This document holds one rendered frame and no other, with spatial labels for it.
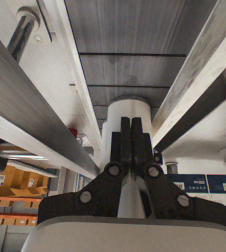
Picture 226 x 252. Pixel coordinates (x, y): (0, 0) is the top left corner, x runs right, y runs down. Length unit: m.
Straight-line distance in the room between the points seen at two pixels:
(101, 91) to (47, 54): 0.08
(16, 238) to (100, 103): 8.67
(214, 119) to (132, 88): 0.14
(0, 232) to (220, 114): 8.89
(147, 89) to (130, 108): 0.03
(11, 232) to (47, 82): 8.64
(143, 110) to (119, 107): 0.03
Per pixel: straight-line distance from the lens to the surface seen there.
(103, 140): 0.21
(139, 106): 0.16
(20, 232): 8.69
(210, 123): 0.26
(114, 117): 0.16
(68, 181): 0.45
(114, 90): 0.16
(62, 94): 0.27
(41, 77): 0.25
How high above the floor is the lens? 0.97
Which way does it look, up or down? 23 degrees down
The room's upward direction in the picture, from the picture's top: 178 degrees counter-clockwise
